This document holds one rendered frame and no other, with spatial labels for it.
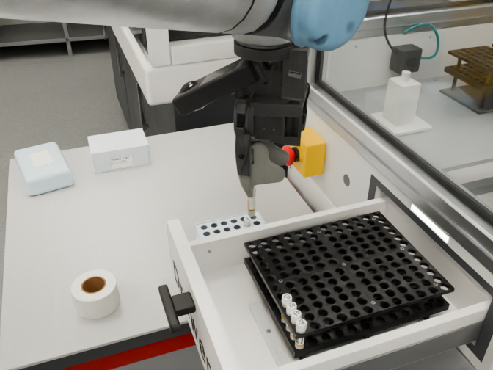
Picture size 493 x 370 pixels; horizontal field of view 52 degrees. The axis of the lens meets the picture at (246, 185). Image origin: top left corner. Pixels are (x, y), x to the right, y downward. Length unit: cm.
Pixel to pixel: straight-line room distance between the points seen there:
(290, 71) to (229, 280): 33
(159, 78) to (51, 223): 49
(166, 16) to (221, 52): 105
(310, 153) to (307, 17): 61
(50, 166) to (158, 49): 40
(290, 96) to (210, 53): 77
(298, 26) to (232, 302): 45
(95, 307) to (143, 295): 8
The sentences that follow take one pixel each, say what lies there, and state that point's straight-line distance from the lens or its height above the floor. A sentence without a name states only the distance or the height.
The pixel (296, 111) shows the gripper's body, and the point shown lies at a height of 112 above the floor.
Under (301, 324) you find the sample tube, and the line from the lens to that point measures 60.
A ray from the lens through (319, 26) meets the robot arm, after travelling 37.
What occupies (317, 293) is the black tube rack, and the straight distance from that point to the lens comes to 66.
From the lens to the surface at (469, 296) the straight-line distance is 75.
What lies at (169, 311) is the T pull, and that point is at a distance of 62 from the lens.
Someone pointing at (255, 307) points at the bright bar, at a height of 85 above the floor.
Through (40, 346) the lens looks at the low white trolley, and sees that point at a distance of 83.
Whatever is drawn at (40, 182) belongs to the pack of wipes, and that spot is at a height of 79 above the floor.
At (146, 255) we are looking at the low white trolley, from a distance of 93.
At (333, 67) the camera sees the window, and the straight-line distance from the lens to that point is 94.
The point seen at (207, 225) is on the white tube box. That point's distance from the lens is 93.
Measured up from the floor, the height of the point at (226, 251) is 87.
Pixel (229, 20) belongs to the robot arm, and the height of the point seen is 127.
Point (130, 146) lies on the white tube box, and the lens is 116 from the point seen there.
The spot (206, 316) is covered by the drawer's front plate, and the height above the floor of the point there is 93.
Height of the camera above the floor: 137
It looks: 34 degrees down
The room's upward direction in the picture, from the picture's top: straight up
